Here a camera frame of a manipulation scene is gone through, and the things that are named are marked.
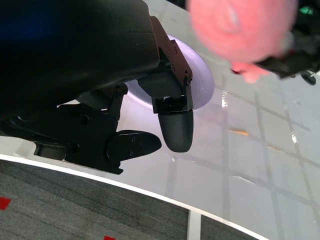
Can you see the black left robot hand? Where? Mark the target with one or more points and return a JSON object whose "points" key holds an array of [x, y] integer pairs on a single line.
{"points": [[75, 62]]}

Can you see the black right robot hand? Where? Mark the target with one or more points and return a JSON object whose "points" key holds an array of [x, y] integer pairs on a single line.
{"points": [[305, 50]]}

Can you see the pink plush beaver doll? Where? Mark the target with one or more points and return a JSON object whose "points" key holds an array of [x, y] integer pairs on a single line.
{"points": [[237, 30]]}

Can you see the lavender round plate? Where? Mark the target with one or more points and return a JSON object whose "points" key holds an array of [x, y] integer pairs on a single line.
{"points": [[201, 82]]}

